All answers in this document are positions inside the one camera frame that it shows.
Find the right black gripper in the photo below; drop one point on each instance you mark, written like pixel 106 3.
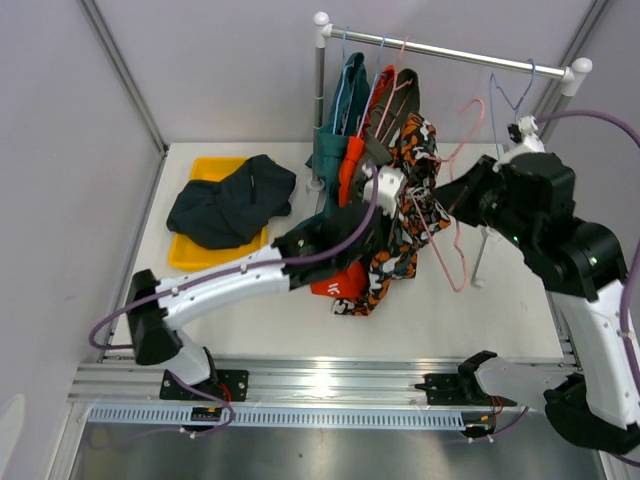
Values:
pixel 467 187

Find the pink hanger of camouflage shorts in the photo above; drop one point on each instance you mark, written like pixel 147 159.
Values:
pixel 450 161

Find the orange camouflage pattern shorts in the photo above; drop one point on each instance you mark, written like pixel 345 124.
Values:
pixel 413 149

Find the blue wire hanger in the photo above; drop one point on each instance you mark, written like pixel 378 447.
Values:
pixel 514 105

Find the olive green shorts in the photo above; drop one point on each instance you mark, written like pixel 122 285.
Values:
pixel 387 116

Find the dark navy shorts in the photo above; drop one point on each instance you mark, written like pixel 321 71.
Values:
pixel 229 213

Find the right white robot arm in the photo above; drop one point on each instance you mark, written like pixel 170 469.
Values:
pixel 529 201

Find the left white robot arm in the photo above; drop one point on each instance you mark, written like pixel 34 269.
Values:
pixel 159 309

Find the blue hanger of orange shorts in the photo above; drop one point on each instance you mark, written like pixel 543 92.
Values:
pixel 374 83

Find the teal shorts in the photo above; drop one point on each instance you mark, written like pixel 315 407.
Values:
pixel 331 148

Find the blue hanger of teal shorts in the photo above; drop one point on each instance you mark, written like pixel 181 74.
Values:
pixel 341 113

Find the metal clothes rack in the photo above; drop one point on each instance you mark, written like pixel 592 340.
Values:
pixel 569 78

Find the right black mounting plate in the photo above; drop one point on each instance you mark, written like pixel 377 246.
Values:
pixel 448 389

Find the black mounting plate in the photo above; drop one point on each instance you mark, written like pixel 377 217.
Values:
pixel 448 389
pixel 230 385

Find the yellow plastic tray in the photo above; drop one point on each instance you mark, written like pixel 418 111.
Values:
pixel 184 254

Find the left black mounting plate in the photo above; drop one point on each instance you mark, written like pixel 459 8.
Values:
pixel 230 385

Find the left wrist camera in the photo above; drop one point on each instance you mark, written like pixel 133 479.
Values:
pixel 391 183

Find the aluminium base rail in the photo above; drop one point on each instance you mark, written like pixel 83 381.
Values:
pixel 315 382

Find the slotted cable duct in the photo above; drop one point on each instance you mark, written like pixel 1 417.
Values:
pixel 412 419

